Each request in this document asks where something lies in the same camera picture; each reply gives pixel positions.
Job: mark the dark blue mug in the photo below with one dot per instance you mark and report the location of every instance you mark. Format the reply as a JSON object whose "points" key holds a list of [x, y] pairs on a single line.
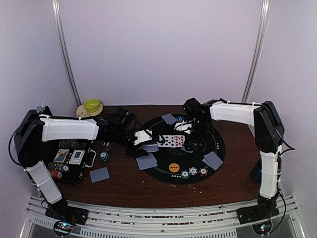
{"points": [[256, 173]]}

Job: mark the face down cards mat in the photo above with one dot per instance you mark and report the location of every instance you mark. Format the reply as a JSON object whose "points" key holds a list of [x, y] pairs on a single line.
{"points": [[169, 119], [212, 160], [146, 162]]}

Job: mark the green chip bottom mat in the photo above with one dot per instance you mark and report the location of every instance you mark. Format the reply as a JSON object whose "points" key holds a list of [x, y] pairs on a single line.
{"points": [[184, 174]]}

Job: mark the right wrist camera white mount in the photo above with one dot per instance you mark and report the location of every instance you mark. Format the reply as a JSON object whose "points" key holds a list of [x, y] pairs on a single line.
{"points": [[184, 126]]}

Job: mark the blue white chip bottom mat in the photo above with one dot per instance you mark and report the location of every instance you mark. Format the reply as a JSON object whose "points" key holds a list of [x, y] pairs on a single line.
{"points": [[193, 171]]}

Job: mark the face down cards top mat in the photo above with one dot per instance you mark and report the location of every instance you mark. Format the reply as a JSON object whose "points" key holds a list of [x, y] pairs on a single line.
{"points": [[169, 119]]}

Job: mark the aluminium frame post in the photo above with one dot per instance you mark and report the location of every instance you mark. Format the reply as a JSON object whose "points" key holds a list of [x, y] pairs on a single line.
{"points": [[64, 51], [259, 46]]}

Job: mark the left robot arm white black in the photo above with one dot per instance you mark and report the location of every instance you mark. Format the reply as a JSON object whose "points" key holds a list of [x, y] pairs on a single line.
{"points": [[35, 142]]}

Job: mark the left aluminium frame post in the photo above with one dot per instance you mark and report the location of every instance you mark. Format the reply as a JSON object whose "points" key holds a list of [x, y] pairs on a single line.
{"points": [[64, 51]]}

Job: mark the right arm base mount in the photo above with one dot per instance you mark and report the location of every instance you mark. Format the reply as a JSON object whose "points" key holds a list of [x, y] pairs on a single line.
{"points": [[257, 213]]}

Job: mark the face up hearts card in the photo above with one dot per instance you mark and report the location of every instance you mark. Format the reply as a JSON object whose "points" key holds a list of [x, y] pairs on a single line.
{"points": [[179, 140]]}

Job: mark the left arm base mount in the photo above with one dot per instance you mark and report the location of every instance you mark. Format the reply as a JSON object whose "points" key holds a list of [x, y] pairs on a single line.
{"points": [[62, 211]]}

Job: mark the orange big blind button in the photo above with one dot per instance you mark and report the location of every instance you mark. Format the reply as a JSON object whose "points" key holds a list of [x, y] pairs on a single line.
{"points": [[174, 167]]}

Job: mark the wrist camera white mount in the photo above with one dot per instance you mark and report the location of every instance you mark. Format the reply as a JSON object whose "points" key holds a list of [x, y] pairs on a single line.
{"points": [[184, 126], [142, 136]]}

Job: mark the right aluminium frame post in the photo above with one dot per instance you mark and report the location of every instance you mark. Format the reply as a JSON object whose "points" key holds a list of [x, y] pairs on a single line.
{"points": [[259, 46]]}

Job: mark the blue white 10 chip stack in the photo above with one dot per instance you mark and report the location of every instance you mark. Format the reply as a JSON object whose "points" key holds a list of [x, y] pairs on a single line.
{"points": [[107, 146]]}

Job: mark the black poker set case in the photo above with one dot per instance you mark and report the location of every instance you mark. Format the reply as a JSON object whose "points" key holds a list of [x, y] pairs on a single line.
{"points": [[64, 146]]}

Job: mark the round black poker mat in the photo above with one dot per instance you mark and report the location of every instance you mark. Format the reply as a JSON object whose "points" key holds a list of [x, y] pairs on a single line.
{"points": [[210, 141]]}

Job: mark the aluminium front rail frame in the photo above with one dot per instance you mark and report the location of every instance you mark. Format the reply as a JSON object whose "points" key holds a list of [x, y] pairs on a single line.
{"points": [[219, 221]]}

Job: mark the orange chip row in case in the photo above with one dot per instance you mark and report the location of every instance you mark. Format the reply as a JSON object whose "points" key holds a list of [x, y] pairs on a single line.
{"points": [[56, 174]]}

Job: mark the boxed card deck white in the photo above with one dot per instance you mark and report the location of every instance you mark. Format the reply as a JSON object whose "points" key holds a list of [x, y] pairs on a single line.
{"points": [[76, 157]]}

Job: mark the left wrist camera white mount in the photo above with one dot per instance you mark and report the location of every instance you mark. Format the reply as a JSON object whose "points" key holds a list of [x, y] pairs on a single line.
{"points": [[142, 136]]}

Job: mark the green plastic bowl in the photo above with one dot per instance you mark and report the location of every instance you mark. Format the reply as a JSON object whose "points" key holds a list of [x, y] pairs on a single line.
{"points": [[92, 105]]}

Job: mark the face up spades card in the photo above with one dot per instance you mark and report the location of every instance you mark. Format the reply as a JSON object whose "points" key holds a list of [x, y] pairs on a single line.
{"points": [[167, 141]]}

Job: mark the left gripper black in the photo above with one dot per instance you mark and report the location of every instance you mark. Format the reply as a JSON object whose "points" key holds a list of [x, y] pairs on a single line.
{"points": [[132, 152]]}

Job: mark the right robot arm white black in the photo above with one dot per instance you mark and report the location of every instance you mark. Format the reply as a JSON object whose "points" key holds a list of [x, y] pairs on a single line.
{"points": [[269, 137]]}

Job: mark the boxed card deck gold blue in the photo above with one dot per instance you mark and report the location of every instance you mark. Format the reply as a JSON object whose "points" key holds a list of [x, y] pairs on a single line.
{"points": [[61, 156]]}

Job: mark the green chip row in case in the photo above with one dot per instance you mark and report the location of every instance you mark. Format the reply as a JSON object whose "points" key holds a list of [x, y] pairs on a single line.
{"points": [[58, 167]]}

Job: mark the orange chip bottom mat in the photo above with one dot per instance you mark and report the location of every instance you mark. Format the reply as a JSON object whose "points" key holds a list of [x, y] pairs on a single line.
{"points": [[203, 172]]}

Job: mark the green blue 50 chip stack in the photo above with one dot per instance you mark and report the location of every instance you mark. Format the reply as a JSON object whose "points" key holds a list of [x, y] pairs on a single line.
{"points": [[104, 156]]}

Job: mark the blue backed card deck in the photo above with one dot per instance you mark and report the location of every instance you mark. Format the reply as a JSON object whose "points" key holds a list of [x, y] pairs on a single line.
{"points": [[150, 148]]}

